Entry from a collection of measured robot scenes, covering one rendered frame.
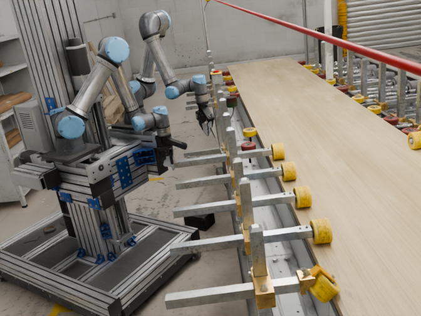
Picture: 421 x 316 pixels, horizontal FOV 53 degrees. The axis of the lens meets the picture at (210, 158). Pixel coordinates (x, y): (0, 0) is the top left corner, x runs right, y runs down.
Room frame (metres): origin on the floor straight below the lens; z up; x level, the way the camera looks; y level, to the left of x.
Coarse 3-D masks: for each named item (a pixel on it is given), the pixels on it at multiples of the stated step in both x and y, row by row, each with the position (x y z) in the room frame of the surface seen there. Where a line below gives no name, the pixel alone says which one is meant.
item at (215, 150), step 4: (240, 144) 2.45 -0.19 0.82; (212, 148) 2.45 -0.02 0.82; (216, 148) 2.44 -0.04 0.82; (240, 148) 2.43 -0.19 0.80; (184, 152) 2.44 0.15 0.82; (188, 152) 2.43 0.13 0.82; (192, 152) 2.43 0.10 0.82; (196, 152) 2.43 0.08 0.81; (200, 152) 2.43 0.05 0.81; (204, 152) 2.43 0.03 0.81; (208, 152) 2.43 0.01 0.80; (212, 152) 2.43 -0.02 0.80; (216, 152) 2.43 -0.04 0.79; (220, 152) 2.43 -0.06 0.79; (184, 156) 2.43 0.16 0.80
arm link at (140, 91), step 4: (132, 84) 2.49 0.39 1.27; (136, 84) 2.48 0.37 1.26; (140, 84) 2.55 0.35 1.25; (132, 88) 2.46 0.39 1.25; (136, 88) 2.47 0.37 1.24; (140, 88) 2.51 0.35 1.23; (144, 88) 2.54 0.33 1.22; (136, 92) 2.47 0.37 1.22; (140, 92) 2.50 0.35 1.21; (144, 92) 2.53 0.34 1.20; (136, 96) 2.46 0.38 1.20; (140, 96) 2.49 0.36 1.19; (144, 96) 2.53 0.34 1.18; (140, 100) 2.48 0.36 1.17; (140, 104) 2.48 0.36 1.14
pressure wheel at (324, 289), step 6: (318, 276) 0.93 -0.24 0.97; (324, 276) 0.92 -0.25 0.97; (318, 282) 0.92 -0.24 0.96; (324, 282) 0.91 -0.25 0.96; (330, 282) 0.92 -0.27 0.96; (336, 282) 0.95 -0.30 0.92; (312, 288) 0.92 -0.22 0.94; (318, 288) 0.91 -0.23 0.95; (324, 288) 0.91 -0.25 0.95; (330, 288) 0.90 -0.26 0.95; (336, 288) 0.91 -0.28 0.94; (318, 294) 0.91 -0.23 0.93; (324, 294) 0.90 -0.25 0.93; (330, 294) 0.90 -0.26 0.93; (336, 294) 0.91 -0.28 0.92; (324, 300) 0.90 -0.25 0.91
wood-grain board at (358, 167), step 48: (240, 96) 3.38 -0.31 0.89; (288, 96) 3.12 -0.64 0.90; (336, 96) 2.93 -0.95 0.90; (288, 144) 2.12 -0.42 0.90; (336, 144) 2.02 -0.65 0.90; (384, 144) 1.93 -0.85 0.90; (336, 192) 1.51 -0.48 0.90; (384, 192) 1.46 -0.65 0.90; (336, 240) 1.19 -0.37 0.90; (384, 240) 1.15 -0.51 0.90; (384, 288) 0.93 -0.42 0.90
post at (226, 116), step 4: (224, 112) 1.99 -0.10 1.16; (228, 112) 1.99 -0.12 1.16; (224, 116) 1.97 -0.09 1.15; (228, 116) 1.97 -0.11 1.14; (224, 120) 1.97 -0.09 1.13; (228, 120) 1.97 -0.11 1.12; (224, 124) 1.97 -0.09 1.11; (228, 124) 1.97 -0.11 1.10; (224, 128) 1.97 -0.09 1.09; (228, 148) 1.97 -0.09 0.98; (232, 188) 1.97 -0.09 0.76; (232, 192) 1.97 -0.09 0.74
